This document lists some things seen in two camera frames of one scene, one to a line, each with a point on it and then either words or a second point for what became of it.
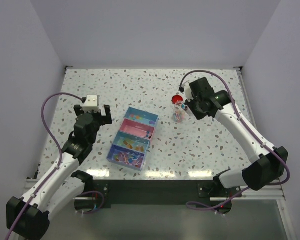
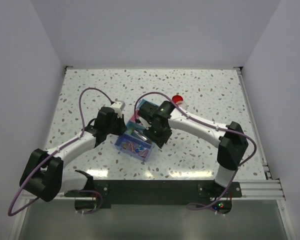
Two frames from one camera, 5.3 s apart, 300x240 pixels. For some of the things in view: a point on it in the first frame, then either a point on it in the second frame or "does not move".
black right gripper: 198,116 -> 160,140
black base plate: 157,193 does not move
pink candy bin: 137,128 -> 135,116
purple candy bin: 127,157 -> 139,149
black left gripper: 104,119 -> 122,126
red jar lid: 176,98 does not move
